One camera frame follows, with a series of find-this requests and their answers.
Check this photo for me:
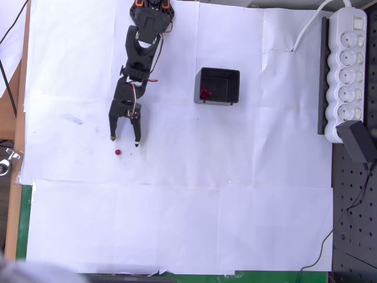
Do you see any black power adapter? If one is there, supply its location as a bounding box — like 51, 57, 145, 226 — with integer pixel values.
336, 120, 377, 171

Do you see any black orange robot base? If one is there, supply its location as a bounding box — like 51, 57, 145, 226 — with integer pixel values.
128, 0, 177, 30

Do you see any black pegboard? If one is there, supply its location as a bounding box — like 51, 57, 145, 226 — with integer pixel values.
331, 5, 377, 283

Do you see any blurred grey object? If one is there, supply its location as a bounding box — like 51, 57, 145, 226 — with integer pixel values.
0, 252, 86, 283

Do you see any white power strip cable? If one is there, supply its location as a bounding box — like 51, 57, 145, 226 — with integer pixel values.
291, 0, 354, 52

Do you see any metal clamp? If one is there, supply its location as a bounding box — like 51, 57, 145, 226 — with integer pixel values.
0, 148, 22, 176

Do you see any black open box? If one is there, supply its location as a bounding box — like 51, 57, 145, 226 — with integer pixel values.
193, 67, 241, 107

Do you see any green cutting mat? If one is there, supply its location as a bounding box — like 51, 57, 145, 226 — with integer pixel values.
16, 184, 329, 283

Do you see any thin dark adapter cable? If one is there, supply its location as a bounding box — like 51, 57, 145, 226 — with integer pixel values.
296, 163, 372, 283

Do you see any white paper table cover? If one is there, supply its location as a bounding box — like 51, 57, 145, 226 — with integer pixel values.
22, 0, 335, 275

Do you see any white power strip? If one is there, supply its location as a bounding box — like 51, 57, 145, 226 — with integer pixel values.
323, 7, 368, 144

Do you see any black cable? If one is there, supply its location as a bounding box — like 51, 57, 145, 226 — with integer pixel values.
0, 0, 30, 45
0, 58, 18, 119

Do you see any red white servo wire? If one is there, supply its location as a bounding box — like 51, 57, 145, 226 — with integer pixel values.
128, 83, 143, 118

